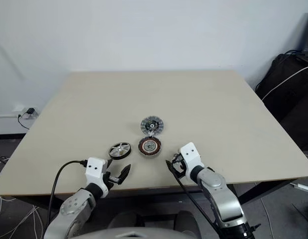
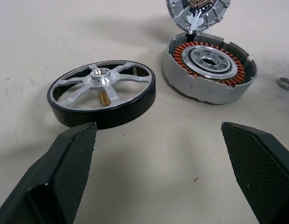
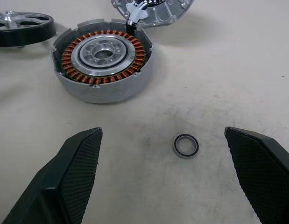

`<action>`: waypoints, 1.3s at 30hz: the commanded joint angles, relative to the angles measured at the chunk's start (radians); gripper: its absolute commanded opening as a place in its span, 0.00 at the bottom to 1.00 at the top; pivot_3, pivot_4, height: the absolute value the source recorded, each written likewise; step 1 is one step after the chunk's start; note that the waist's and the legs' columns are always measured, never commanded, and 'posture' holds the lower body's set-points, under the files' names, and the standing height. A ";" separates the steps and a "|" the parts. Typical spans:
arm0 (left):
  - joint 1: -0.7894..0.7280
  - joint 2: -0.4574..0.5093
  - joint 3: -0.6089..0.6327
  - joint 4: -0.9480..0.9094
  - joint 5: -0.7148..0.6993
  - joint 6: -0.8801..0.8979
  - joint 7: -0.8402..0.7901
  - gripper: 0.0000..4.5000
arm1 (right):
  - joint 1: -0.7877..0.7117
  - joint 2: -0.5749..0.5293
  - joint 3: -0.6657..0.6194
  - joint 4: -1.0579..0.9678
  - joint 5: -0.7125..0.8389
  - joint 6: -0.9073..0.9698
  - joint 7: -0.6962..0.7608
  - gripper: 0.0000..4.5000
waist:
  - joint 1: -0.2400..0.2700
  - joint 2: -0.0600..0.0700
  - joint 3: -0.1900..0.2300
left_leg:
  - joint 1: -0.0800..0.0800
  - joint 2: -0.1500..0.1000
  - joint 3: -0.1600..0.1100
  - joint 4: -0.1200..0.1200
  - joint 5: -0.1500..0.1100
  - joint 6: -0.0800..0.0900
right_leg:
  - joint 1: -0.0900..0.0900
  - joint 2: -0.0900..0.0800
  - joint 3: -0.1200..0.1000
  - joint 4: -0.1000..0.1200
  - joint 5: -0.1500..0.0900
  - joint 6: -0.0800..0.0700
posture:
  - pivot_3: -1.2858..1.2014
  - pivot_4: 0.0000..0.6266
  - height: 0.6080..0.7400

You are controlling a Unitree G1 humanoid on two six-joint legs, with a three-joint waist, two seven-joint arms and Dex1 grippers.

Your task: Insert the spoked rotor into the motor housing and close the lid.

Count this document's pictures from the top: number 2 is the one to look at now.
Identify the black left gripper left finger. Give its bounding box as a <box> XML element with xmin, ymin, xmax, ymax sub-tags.
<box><xmin>0</xmin><ymin>122</ymin><xmax>98</xmax><ymax>224</ymax></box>

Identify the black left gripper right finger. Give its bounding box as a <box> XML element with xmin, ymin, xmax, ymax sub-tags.
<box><xmin>220</xmin><ymin>120</ymin><xmax>289</xmax><ymax>224</ymax></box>

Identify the grey round disc object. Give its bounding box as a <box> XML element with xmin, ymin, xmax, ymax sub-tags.
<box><xmin>162</xmin><ymin>31</ymin><xmax>258</xmax><ymax>105</ymax></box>

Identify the black rotor wheel with spokes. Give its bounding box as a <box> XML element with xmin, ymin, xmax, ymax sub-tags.
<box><xmin>47</xmin><ymin>60</ymin><xmax>157</xmax><ymax>131</ymax></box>

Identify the round circuit board cover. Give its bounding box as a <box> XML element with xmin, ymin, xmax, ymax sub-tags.
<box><xmin>166</xmin><ymin>0</ymin><xmax>233</xmax><ymax>33</ymax></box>

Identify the small brass pin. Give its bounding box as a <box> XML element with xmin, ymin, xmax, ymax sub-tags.
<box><xmin>97</xmin><ymin>91</ymin><xmax>110</xmax><ymax>106</ymax></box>

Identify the small steel bearing ring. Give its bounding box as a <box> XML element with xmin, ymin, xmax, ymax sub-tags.
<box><xmin>276</xmin><ymin>77</ymin><xmax>289</xmax><ymax>89</ymax></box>

